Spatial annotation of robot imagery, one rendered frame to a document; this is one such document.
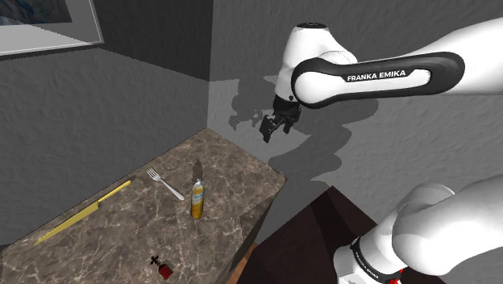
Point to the silver fork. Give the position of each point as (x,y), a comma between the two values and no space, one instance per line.
(166,183)

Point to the small red bottle black stopper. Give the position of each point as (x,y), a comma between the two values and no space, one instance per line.
(163,268)

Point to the yellow knife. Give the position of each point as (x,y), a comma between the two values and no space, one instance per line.
(80,215)

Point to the yellow spray bottle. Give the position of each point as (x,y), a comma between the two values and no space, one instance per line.
(197,200)

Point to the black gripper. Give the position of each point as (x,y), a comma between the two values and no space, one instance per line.
(286,106)

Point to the framed wall picture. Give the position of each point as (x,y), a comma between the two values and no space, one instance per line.
(43,23)

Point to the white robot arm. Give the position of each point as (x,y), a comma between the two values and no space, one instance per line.
(428,232)

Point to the dark red robot stand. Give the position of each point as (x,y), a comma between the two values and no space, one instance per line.
(310,240)

